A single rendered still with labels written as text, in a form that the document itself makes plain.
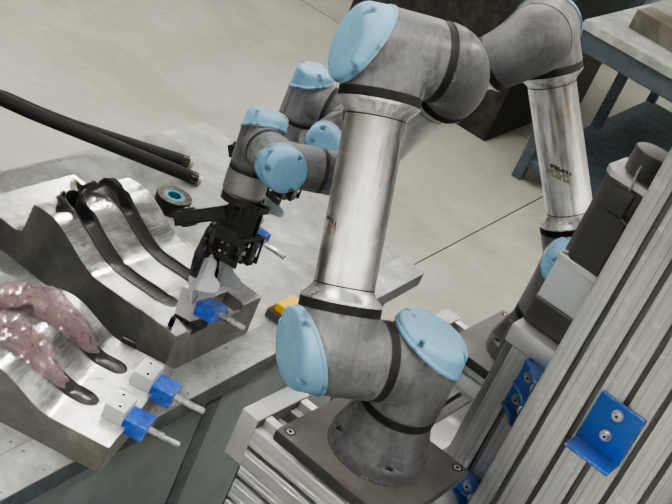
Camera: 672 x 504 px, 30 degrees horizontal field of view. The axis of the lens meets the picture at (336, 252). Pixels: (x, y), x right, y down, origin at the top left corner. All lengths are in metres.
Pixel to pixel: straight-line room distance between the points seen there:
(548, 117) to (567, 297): 0.44
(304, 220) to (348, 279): 1.24
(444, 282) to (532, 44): 2.70
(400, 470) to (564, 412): 0.25
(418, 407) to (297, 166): 0.47
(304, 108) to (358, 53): 0.68
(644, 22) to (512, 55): 3.77
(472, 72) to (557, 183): 0.56
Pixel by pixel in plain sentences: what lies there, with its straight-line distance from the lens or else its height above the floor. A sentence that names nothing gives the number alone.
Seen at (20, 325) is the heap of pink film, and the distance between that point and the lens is 2.06.
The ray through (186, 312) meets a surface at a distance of 2.23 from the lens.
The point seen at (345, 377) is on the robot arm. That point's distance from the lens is 1.69.
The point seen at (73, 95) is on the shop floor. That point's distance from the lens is 4.97.
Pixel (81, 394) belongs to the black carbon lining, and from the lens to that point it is 2.07.
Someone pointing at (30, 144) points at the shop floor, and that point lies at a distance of 4.53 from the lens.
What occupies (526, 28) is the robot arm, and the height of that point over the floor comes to 1.58.
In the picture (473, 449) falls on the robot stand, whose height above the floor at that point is 1.03.
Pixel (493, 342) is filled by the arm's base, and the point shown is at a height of 1.06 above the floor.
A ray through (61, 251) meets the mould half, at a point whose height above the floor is 0.88.
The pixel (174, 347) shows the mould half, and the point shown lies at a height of 0.86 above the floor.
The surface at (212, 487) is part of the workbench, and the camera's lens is 2.78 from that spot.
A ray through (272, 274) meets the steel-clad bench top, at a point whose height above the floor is 0.80.
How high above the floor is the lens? 2.12
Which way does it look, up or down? 28 degrees down
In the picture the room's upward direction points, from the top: 24 degrees clockwise
